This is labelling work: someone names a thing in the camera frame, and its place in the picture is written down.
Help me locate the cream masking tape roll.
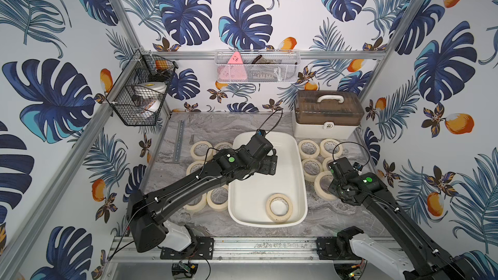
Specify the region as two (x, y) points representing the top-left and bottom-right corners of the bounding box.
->
(302, 158), (324, 182)
(266, 193), (294, 223)
(207, 185), (229, 212)
(186, 161), (204, 176)
(190, 141), (213, 161)
(214, 142), (233, 151)
(314, 171), (338, 202)
(183, 193), (208, 213)
(298, 139), (320, 159)
(322, 156), (334, 171)
(320, 139), (344, 158)

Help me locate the white plastic storage tray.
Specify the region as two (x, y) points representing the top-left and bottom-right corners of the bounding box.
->
(228, 132), (308, 228)

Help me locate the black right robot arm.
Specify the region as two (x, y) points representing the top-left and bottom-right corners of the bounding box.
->
(328, 158), (477, 279)

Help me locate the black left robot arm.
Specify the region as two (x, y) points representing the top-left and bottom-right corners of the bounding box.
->
(127, 130), (278, 253)

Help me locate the brown lidded storage box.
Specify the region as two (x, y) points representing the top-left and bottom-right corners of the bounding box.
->
(293, 90), (364, 139)

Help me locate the pink triangular object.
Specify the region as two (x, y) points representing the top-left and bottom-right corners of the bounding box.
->
(218, 51), (248, 83)

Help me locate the white object in basket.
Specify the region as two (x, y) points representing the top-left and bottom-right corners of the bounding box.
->
(132, 82), (167, 117)

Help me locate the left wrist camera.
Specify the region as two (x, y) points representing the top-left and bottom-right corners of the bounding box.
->
(244, 130), (274, 159)

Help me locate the white mesh wall basket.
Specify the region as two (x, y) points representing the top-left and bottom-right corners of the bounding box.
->
(215, 50), (301, 83)

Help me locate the black wire basket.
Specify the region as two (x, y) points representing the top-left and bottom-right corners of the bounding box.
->
(106, 50), (178, 127)

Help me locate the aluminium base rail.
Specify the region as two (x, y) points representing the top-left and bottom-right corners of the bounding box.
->
(104, 235), (427, 264)

